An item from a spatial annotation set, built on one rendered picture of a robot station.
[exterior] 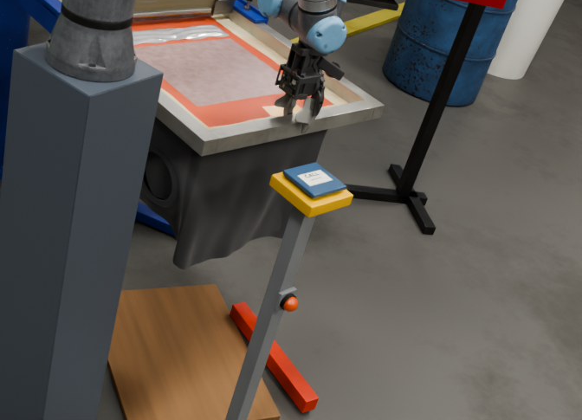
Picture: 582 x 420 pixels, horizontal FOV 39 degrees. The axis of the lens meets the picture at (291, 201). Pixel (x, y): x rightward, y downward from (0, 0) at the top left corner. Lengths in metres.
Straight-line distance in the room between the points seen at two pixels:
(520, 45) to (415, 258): 2.46
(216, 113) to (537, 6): 3.78
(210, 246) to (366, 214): 1.54
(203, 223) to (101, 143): 0.67
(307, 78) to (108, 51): 0.56
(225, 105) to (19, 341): 0.70
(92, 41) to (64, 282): 0.46
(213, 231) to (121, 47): 0.80
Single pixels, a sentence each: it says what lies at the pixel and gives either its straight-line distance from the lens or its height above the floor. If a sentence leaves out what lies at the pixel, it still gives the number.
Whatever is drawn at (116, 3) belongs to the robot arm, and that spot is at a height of 1.33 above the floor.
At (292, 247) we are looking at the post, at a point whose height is 0.80.
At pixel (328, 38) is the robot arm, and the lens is 1.61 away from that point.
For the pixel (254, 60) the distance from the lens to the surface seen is 2.25.
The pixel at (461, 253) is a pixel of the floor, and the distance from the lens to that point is 3.59.
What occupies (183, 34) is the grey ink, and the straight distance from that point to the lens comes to 2.29.
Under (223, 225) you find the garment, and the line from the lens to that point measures 2.11.
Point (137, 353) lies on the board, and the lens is 2.60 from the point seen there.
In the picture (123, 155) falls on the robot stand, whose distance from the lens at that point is 1.51.
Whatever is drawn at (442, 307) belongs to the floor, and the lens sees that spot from 3.23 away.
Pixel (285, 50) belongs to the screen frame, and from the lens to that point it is 2.31.
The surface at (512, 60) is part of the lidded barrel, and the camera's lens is 5.61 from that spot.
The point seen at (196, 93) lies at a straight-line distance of 1.99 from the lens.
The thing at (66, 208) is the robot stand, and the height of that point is 0.97.
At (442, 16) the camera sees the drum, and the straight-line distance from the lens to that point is 4.70.
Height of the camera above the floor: 1.84
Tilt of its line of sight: 32 degrees down
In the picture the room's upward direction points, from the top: 17 degrees clockwise
